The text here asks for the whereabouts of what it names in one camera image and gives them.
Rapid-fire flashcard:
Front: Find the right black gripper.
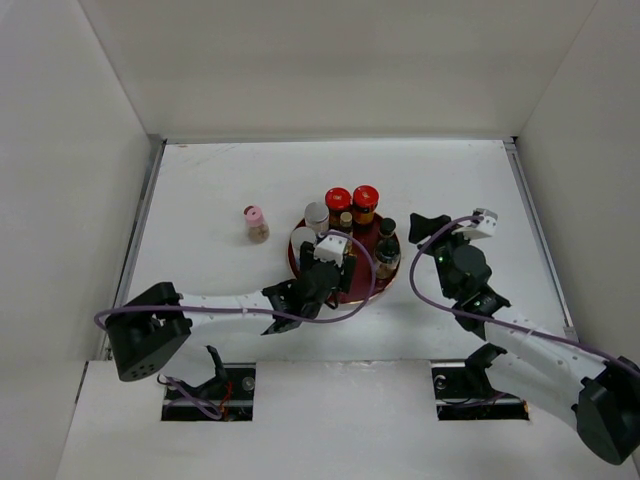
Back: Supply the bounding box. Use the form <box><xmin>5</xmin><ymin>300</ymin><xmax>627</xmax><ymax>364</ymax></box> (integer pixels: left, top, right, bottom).
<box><xmin>408</xmin><ymin>212</ymin><xmax>476</xmax><ymax>298</ymax></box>

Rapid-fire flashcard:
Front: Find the small black lid spice jar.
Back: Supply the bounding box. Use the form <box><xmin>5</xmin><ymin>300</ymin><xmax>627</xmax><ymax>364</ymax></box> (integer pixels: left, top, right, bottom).
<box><xmin>378</xmin><ymin>217</ymin><xmax>396</xmax><ymax>241</ymax></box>

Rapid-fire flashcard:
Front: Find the silver lid spice jar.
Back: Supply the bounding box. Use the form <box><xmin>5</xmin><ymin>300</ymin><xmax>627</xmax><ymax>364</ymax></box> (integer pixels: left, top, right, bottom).
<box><xmin>289</xmin><ymin>227</ymin><xmax>318</xmax><ymax>275</ymax></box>

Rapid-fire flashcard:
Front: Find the black cap brown spice bottle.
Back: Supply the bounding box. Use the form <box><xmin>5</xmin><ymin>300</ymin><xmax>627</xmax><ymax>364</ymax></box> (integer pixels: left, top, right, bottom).
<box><xmin>374</xmin><ymin>238</ymin><xmax>400</xmax><ymax>280</ymax></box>

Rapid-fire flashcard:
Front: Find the silver lid blue label jar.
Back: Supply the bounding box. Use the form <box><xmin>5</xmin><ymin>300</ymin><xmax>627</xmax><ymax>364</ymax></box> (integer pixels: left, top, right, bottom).
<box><xmin>304</xmin><ymin>202</ymin><xmax>329</xmax><ymax>235</ymax></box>

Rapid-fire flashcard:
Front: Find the tall yellow label bottle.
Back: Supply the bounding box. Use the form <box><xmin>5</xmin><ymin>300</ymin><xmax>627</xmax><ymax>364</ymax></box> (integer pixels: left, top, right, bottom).
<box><xmin>339</xmin><ymin>211</ymin><xmax>354</xmax><ymax>236</ymax></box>

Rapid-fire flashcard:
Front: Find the red lid sauce jar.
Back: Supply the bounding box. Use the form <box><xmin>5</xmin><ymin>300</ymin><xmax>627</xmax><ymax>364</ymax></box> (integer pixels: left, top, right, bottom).
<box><xmin>325</xmin><ymin>187</ymin><xmax>352</xmax><ymax>229</ymax></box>
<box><xmin>352</xmin><ymin>185</ymin><xmax>380</xmax><ymax>227</ymax></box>

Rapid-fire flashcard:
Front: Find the pink lid spice bottle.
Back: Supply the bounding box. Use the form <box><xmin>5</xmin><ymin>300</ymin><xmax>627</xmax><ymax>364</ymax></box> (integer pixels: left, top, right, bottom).
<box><xmin>243</xmin><ymin>205</ymin><xmax>270</xmax><ymax>244</ymax></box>

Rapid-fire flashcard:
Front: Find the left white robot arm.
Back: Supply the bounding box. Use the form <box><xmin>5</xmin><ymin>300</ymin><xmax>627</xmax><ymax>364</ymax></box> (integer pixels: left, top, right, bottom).
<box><xmin>96</xmin><ymin>235</ymin><xmax>357</xmax><ymax>399</ymax></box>

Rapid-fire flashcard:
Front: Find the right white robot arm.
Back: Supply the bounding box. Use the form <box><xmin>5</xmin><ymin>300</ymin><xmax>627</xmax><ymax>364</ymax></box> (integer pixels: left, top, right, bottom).
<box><xmin>408</xmin><ymin>209</ymin><xmax>639</xmax><ymax>465</ymax></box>

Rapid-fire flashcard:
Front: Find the round red tray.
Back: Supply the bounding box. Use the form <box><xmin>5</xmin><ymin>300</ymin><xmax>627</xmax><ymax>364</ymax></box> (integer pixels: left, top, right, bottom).
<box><xmin>287</xmin><ymin>213</ymin><xmax>401</xmax><ymax>306</ymax></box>

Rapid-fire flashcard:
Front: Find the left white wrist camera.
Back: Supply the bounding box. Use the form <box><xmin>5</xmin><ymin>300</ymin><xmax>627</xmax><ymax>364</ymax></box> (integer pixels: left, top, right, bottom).
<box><xmin>313</xmin><ymin>234</ymin><xmax>348</xmax><ymax>268</ymax></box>

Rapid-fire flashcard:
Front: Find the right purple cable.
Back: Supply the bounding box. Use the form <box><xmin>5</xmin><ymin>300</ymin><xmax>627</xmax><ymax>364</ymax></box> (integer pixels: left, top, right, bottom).
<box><xmin>409</xmin><ymin>215</ymin><xmax>640</xmax><ymax>376</ymax></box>

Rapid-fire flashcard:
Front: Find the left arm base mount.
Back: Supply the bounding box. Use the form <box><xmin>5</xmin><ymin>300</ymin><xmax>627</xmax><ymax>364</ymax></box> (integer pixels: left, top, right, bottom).
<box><xmin>156</xmin><ymin>346</ymin><xmax>257</xmax><ymax>422</ymax></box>

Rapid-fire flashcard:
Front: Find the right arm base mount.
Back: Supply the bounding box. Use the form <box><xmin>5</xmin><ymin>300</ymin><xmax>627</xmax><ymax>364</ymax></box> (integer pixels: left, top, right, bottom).
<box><xmin>431</xmin><ymin>344</ymin><xmax>529</xmax><ymax>421</ymax></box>

